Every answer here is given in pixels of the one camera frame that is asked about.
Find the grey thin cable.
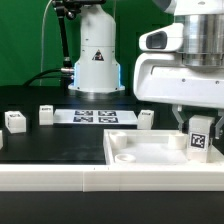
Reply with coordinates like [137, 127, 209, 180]
[39, 0, 54, 87]

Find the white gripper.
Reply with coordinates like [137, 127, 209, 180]
[133, 23, 224, 132]

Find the white square table top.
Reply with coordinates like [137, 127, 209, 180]
[103, 129, 224, 168]

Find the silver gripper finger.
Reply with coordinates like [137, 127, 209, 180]
[215, 109, 224, 139]

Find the black cable bundle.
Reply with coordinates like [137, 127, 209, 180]
[22, 67, 75, 87]

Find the white sheet with AprilTags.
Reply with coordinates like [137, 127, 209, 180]
[54, 109, 137, 125]

